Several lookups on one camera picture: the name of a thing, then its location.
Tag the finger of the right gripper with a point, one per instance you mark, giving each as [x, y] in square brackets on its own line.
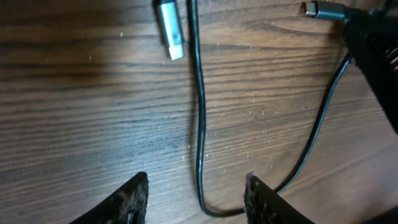
[371, 38]

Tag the black cable long tail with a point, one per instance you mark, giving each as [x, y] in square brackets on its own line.
[171, 29]

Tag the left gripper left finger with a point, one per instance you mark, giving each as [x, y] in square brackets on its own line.
[126, 205]

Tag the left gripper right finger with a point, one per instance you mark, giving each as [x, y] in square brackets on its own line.
[264, 206]

